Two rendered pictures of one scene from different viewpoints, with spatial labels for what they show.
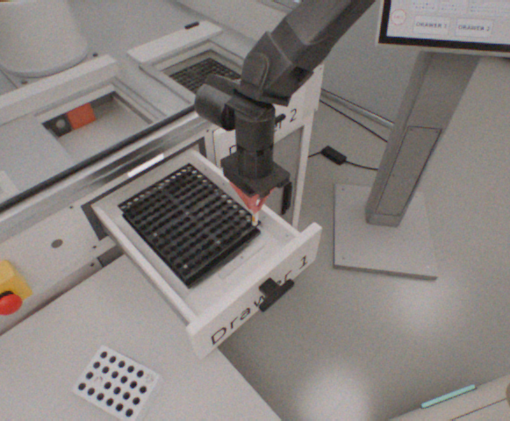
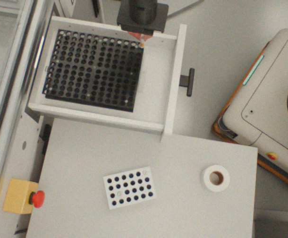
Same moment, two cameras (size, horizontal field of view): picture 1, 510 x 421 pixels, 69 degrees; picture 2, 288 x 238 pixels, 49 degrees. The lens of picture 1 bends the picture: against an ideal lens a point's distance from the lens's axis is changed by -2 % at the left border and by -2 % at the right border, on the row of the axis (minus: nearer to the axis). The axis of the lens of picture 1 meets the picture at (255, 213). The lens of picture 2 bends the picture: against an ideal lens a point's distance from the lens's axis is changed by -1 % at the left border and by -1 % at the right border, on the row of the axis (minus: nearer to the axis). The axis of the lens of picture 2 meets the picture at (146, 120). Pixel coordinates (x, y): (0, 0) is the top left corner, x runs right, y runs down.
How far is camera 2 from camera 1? 0.34 m
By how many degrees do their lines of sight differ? 31
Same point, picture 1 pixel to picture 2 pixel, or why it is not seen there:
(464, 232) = not seen: outside the picture
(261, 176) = (154, 18)
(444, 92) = not seen: outside the picture
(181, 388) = (160, 165)
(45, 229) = (17, 142)
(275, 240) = (151, 47)
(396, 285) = (183, 19)
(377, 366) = (201, 77)
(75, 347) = (82, 191)
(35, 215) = (11, 139)
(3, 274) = (21, 186)
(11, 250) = (10, 170)
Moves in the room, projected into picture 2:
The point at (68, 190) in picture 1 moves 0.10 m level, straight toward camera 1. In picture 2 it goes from (17, 107) to (62, 121)
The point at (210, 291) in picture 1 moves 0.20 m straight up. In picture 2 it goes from (141, 105) to (144, 74)
